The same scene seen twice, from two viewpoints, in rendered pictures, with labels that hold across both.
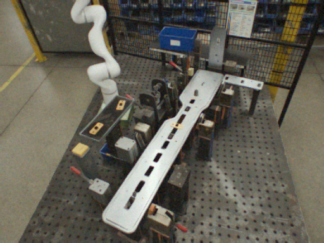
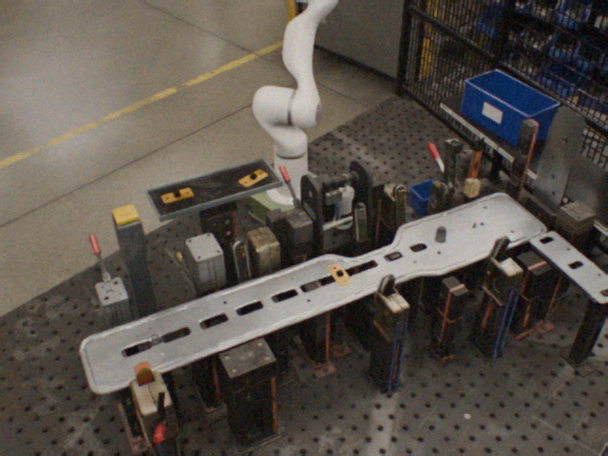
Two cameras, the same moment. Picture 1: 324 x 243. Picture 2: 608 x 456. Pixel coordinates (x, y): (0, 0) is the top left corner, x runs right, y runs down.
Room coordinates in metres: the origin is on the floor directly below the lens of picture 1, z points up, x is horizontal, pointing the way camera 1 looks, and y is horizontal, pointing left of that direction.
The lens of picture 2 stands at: (-0.03, -0.74, 2.29)
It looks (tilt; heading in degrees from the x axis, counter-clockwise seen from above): 40 degrees down; 33
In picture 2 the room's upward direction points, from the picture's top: straight up
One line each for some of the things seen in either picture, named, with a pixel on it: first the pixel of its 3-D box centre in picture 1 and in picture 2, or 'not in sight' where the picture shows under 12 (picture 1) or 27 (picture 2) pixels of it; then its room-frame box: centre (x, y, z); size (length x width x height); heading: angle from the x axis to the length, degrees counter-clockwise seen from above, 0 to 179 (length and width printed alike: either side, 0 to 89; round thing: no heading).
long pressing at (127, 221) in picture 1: (176, 128); (334, 280); (1.10, -0.09, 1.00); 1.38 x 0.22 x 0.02; 150
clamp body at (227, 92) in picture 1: (224, 109); (495, 307); (1.38, -0.48, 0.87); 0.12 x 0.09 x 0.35; 60
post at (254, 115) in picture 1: (254, 100); (590, 329); (1.47, -0.73, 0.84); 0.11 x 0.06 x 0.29; 60
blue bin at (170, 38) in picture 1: (178, 38); (507, 107); (2.10, -0.20, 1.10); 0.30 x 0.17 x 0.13; 67
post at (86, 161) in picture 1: (91, 174); (139, 275); (0.87, 0.44, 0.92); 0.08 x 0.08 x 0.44; 60
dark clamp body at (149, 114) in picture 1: (149, 131); (298, 264); (1.20, 0.09, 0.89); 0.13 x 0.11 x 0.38; 60
